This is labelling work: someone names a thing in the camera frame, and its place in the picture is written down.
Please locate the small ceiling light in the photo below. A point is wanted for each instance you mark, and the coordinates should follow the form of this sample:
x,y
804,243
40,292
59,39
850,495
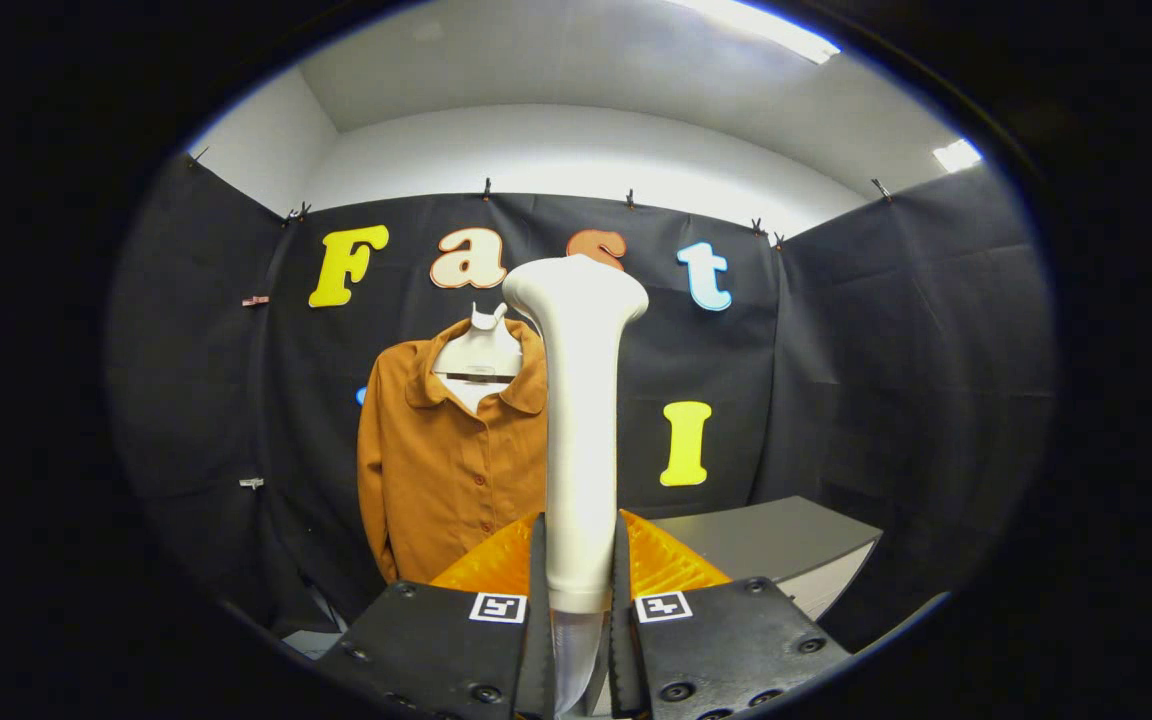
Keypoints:
x,y
956,155

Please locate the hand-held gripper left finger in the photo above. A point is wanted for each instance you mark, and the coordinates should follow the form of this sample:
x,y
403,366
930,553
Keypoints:
x,y
540,600

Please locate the long ceiling light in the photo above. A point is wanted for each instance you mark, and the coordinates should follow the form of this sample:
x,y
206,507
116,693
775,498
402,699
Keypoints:
x,y
766,25

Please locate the white mannequin torso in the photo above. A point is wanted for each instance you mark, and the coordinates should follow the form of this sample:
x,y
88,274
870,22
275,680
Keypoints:
x,y
476,352

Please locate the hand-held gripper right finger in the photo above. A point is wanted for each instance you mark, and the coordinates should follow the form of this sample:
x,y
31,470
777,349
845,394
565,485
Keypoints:
x,y
621,640

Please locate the white garment steamer head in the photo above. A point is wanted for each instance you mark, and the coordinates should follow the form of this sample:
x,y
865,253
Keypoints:
x,y
581,420

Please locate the brown button shirt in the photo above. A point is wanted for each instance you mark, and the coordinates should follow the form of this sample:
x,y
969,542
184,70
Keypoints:
x,y
446,470

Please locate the black backdrop cloth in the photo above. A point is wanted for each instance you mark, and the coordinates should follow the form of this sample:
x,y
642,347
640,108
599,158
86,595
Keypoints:
x,y
886,350

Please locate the grey cabinet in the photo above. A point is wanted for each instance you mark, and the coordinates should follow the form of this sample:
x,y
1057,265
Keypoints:
x,y
776,540

